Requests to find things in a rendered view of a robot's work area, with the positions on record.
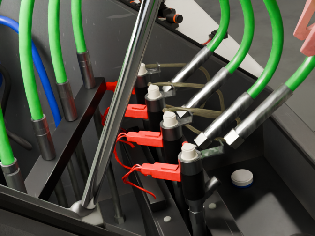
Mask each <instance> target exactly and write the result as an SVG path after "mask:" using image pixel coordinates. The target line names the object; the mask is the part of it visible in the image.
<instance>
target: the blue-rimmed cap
mask: <svg viewBox="0 0 315 236"><path fill-rule="evenodd" d="M253 181H254V180H253V174H252V173H251V172H250V171H248V170H243V169H241V170H237V171H235V172H233V173H232V175H231V183H232V185H233V186H235V187H237V188H247V187H249V186H251V185H252V184H253Z"/></svg>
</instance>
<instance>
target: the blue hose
mask: <svg viewBox="0 0 315 236"><path fill-rule="evenodd" d="M0 24H3V25H6V26H8V27H10V28H11V29H13V30H14V31H15V32H16V33H18V34H19V23H17V22H16V21H14V20H13V19H10V18H8V17H5V16H2V15H0ZM31 40H32V39H31ZM32 57H33V62H34V64H35V67H36V69H37V72H38V75H39V77H40V80H41V82H42V85H43V88H44V91H45V94H46V97H47V100H48V103H49V105H50V108H51V111H52V115H53V118H54V122H55V126H56V128H57V126H58V125H59V123H60V121H61V120H62V118H61V114H60V110H59V108H58V105H57V102H56V99H55V96H54V93H53V90H52V87H51V84H50V81H49V79H48V76H47V73H46V70H45V67H44V65H43V62H42V60H41V57H40V55H39V53H38V50H37V48H36V46H35V44H34V42H33V40H32ZM2 82H3V75H2V73H1V72H0V88H1V86H2Z"/></svg>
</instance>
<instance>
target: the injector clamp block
mask: <svg viewBox="0 0 315 236"><path fill-rule="evenodd" d="M131 128H132V129H133V131H134V132H136V133H138V132H139V131H140V129H139V127H138V126H135V127H131ZM131 128H128V129H131ZM125 130H127V129H125ZM119 145H120V150H121V155H122V160H123V164H124V165H125V166H128V167H131V168H132V167H133V166H132V163H131V161H130V159H129V156H128V154H127V152H126V149H125V147H124V144H123V142H121V141H119ZM140 146H141V148H142V150H143V152H144V154H145V157H146V159H147V161H148V163H149V164H154V163H155V160H154V158H153V156H152V154H151V152H150V150H149V148H148V146H145V145H140ZM203 174H204V182H208V181H209V180H210V178H209V176H208V175H207V173H206V171H205V170H204V168H203ZM128 179H129V181H130V182H131V183H133V184H135V185H137V186H139V187H141V185H140V183H139V180H138V178H137V175H136V173H135V171H132V172H131V173H130V174H129V176H128ZM156 180H157V183H158V185H159V187H160V189H161V191H162V193H163V196H164V198H165V200H166V206H167V207H166V208H165V209H162V210H158V211H155V212H152V211H151V209H150V206H149V204H148V202H147V199H146V197H145V195H144V192H143V191H142V190H140V189H138V188H137V187H135V186H132V189H133V191H134V194H135V197H136V199H137V202H138V204H139V207H140V209H141V213H142V219H143V224H144V229H145V234H146V236H191V234H190V232H189V230H188V228H187V226H186V224H185V222H184V220H183V218H182V216H181V214H180V212H179V210H178V208H177V206H176V204H175V201H174V199H173V197H172V195H171V193H170V191H169V189H168V187H167V185H166V183H165V181H164V179H159V178H156ZM203 205H204V207H205V214H206V217H205V222H206V229H207V236H244V235H243V233H242V231H241V230H240V228H239V226H238V225H237V223H236V221H235V220H234V218H233V216H232V215H231V213H230V211H229V210H228V208H227V206H226V205H225V203H224V201H223V200H222V198H221V197H220V195H219V193H218V192H217V190H215V191H214V193H213V194H212V195H211V196H210V197H209V198H208V199H206V201H205V202H204V204H203Z"/></svg>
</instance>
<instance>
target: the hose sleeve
mask: <svg viewBox="0 0 315 236"><path fill-rule="evenodd" d="M292 95H293V92H292V90H291V89H290V88H289V87H288V86H287V85H286V84H285V83H284V84H283V83H282V84H281V85H280V86H279V87H278V88H277V89H275V90H274V91H273V92H272V93H271V94H270V95H269V96H268V97H267V98H266V99H265V100H264V101H263V102H262V103H261V104H260V105H258V106H257V107H256V108H255V109H254V110H253V111H252V112H251V113H250V114H249V115H248V116H246V118H245V119H244V120H243V121H241V122H240V123H239V124H238V125H237V126H236V127H235V132H236V133H237V134H238V135H239V136H240V137H241V138H242V139H246V138H247V137H248V136H249V135H250V134H251V133H253V131H254V130H255V129H257V128H258V126H260V125H261V124H262V123H263V122H264V121H265V120H266V119H267V118H268V117H269V116H270V115H271V114H272V113H274V112H275V111H276V110H277V109H278V108H279V107H281V106H282V104H283V103H284V102H286V101H287V100H288V99H289V98H290V97H291V96H292Z"/></svg>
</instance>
